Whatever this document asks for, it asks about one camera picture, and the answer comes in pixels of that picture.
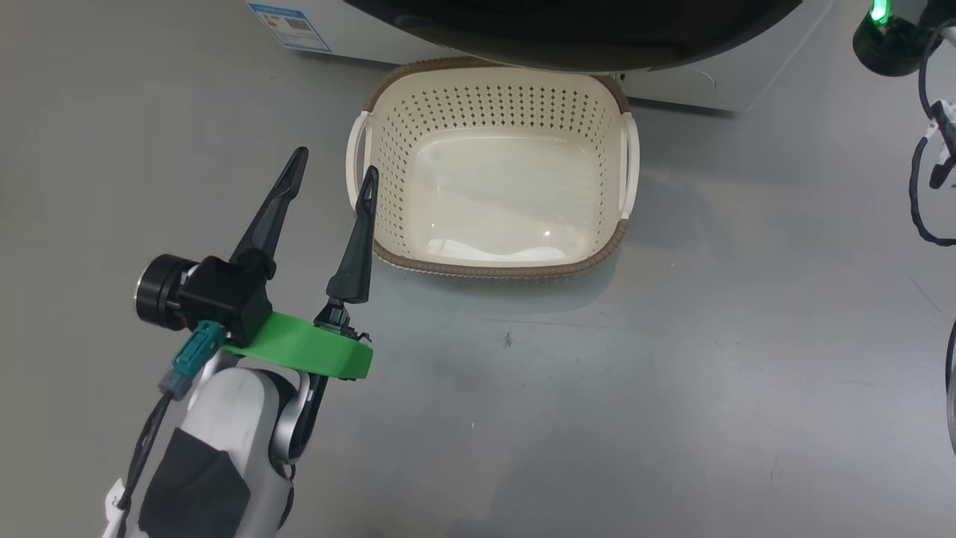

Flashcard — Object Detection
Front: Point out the black round glass washer door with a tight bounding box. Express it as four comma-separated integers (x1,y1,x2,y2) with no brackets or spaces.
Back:
344,0,804,74

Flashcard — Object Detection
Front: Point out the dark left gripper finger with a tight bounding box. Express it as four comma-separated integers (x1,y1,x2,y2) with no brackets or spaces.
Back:
228,146,309,279
314,165,380,346

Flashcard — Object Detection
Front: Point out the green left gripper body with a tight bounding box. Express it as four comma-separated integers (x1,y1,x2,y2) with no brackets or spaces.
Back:
223,312,374,460

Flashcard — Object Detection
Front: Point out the white washing machine body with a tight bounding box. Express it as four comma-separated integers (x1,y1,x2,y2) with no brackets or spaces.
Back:
246,0,834,114

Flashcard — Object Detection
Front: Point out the blue energy label sticker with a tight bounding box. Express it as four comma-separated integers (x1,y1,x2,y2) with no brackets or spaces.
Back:
246,2,332,53

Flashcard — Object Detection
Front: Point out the cream perforated laundry basket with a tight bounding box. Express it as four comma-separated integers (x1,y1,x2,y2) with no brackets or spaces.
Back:
346,58,641,281

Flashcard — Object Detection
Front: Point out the left cable with teal connector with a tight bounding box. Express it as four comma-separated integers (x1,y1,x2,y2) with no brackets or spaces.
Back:
112,321,226,528

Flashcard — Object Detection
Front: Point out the round drain filter cover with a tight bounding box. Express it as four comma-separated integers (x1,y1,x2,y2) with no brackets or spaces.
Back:
672,70,719,95

